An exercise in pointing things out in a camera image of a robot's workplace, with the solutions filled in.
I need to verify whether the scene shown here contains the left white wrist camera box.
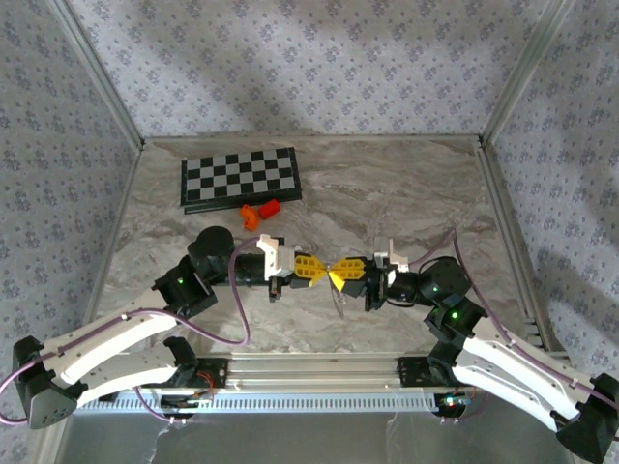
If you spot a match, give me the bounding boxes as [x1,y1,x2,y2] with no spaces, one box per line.
[255,233,297,280]

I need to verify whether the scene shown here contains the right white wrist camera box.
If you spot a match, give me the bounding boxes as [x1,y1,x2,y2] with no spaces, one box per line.
[371,237,411,275]

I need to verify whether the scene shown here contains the aluminium side rail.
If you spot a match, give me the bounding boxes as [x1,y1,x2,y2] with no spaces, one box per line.
[76,142,146,352]
[476,137,567,354]

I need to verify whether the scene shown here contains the aluminium frame post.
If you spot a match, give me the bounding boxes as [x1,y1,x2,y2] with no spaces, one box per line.
[46,0,146,149]
[480,0,579,146]

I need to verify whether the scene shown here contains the red block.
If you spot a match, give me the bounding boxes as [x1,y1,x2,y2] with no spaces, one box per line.
[257,198,282,221]

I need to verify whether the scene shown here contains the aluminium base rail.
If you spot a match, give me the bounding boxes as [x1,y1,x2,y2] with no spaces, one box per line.
[51,351,579,393]

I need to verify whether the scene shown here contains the grey metal sheet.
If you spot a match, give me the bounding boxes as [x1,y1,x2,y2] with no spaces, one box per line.
[52,413,581,464]

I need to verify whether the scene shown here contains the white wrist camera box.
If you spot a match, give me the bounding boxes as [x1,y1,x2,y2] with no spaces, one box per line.
[371,237,411,275]
[255,233,297,280]

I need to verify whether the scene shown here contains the black grey chessboard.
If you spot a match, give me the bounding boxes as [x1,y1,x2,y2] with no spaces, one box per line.
[180,146,304,216]

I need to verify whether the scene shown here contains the orange curved block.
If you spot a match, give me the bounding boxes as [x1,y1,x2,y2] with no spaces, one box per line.
[240,203,261,233]

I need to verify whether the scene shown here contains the small circuit board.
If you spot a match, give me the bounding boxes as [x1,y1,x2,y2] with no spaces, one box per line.
[432,391,473,418]
[160,393,214,420]

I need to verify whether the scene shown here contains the aluminium back rail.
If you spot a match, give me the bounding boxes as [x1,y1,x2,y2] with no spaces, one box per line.
[142,134,485,145]

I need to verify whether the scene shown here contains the white slotted cable duct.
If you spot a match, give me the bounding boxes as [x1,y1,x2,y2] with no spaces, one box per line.
[96,391,444,416]

